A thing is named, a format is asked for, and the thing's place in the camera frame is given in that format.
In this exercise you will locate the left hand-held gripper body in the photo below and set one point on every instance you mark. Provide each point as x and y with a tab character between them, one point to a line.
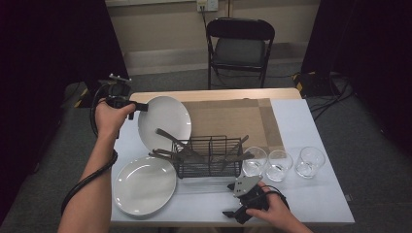
118	92

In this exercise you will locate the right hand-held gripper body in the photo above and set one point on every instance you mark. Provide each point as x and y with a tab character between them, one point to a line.
246	186

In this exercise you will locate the white round plate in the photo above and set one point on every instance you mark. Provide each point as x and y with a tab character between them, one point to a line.
165	119
144	186

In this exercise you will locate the clear drinking glass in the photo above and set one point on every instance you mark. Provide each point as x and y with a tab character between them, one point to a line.
279	168
255	165
310	165

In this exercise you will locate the person's left hand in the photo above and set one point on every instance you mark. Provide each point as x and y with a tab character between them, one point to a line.
108	121

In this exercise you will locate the person's right hand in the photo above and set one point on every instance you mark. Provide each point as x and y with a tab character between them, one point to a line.
275	212

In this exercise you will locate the black stand base yellow striped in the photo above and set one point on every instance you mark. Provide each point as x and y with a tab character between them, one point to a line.
85	97

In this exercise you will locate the brown woven placemat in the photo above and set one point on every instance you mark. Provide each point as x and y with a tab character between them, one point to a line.
233	119

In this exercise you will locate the black curtain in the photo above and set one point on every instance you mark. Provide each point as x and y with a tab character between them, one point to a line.
48	39
372	39

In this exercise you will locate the black folding chair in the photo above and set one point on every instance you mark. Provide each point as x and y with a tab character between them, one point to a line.
239	51

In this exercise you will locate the black box yellow striped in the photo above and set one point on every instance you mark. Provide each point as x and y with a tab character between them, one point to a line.
315	84

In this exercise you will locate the white wall outlet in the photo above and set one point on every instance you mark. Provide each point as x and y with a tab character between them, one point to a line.
210	5

